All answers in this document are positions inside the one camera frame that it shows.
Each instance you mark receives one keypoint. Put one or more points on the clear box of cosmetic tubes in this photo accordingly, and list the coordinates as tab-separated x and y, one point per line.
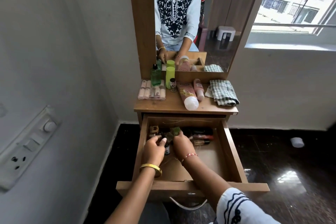
152	91

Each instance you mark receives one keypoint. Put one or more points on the white embroidered tunic sleeve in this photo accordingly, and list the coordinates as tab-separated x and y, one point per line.
241	209

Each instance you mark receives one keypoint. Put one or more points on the person's left thumb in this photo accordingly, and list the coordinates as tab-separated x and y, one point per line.
162	142

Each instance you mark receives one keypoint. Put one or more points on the white round object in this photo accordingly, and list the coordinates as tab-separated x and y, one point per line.
297	142

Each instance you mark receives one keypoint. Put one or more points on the small brown gold bottle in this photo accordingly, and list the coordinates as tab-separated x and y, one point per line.
154	129

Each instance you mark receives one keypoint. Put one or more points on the grey trousers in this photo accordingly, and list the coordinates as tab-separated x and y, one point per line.
154	213

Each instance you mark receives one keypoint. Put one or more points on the green glass bottle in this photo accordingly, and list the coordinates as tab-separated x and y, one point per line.
155	76

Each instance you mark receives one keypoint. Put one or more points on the small bottle with white label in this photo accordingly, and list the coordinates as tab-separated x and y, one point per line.
167	149

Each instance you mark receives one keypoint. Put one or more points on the wooden dressing table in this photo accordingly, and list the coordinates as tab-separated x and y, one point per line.
173	103

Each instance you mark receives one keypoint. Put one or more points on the white wall switchboard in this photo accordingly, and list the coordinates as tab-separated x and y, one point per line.
25	150

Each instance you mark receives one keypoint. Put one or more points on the red lipstick tube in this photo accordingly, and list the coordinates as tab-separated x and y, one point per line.
203	137

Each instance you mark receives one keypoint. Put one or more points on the pink tube with white cap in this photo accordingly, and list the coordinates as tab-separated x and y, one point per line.
187	96

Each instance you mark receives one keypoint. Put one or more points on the person's right fingers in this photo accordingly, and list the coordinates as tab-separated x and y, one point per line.
178	136

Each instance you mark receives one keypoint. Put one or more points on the lime green plastic bottle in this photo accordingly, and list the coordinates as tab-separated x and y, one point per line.
169	75

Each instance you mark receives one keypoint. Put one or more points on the small green bottle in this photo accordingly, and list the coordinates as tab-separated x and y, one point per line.
175	129

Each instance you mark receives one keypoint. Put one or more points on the person's right forearm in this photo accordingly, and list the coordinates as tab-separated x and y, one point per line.
204	179

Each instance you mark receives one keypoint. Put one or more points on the gold bangle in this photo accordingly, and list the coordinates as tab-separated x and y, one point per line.
153	167

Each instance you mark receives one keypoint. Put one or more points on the black cosmetic tube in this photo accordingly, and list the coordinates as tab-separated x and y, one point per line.
200	130

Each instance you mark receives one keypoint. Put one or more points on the small dark nail polish bottle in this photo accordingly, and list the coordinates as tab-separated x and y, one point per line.
173	85

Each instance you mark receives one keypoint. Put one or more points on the wooden drawer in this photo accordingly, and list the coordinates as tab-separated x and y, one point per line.
210	160

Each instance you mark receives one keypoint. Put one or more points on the person's left hand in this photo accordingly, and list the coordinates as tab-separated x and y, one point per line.
152	153

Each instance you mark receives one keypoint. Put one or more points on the dressing table mirror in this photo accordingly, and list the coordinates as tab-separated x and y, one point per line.
217	8

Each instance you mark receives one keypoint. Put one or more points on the window with metal bars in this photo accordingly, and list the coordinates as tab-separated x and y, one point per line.
296	3

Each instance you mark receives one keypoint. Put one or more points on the person's left forearm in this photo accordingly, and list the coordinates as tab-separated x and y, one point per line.
136	197

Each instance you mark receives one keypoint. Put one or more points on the amber bottle with black cap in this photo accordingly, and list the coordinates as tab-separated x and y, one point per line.
201	142

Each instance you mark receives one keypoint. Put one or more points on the small pink bottle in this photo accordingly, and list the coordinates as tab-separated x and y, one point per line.
199	88

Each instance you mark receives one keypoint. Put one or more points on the green checked cloth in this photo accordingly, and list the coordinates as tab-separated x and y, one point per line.
224	92

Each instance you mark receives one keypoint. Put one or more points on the person's right hand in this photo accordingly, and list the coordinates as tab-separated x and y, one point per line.
183	146

